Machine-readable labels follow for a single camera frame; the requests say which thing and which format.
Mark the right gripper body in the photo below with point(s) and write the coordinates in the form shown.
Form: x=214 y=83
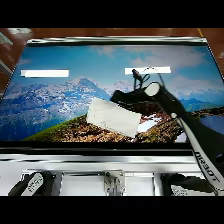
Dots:
x=122 y=96

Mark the white shirt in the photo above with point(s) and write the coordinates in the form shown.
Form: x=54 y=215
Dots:
x=114 y=116

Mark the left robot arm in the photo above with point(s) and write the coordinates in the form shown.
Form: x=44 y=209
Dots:
x=33 y=184

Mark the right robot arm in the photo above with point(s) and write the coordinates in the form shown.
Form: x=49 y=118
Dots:
x=200 y=140

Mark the silver frame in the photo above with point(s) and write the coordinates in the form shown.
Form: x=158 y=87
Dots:
x=100 y=165

